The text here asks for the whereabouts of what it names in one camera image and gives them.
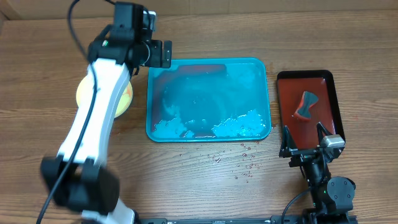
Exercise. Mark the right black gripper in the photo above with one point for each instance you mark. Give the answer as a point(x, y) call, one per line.
point(302, 152)

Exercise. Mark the black red lacquer tray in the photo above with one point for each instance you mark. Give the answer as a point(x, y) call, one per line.
point(290, 88)

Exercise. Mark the yellow-green plate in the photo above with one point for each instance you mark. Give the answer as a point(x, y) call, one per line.
point(123, 104)

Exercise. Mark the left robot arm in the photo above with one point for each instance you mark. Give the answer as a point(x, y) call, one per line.
point(77, 177)

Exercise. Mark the red black sponge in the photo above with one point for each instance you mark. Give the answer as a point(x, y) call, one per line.
point(308, 100)

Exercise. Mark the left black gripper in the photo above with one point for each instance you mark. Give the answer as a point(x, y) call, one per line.
point(156, 60)

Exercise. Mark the teal plastic tray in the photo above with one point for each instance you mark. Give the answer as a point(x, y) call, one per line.
point(208, 100)

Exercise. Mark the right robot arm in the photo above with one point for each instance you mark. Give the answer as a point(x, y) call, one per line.
point(332, 196)

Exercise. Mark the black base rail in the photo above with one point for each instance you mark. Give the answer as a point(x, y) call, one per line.
point(275, 219)

